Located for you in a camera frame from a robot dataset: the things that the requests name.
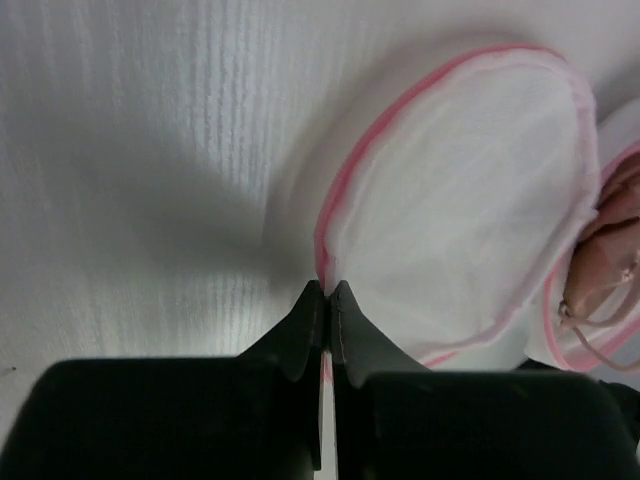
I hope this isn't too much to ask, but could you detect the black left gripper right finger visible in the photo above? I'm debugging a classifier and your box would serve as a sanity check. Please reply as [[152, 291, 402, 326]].
[[329, 282, 639, 479]]

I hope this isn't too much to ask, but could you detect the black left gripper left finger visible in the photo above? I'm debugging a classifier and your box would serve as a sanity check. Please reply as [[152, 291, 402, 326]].
[[1, 281, 325, 479]]

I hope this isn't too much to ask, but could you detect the pink satin bra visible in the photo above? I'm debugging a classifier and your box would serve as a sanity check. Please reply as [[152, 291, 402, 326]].
[[558, 153, 639, 373]]

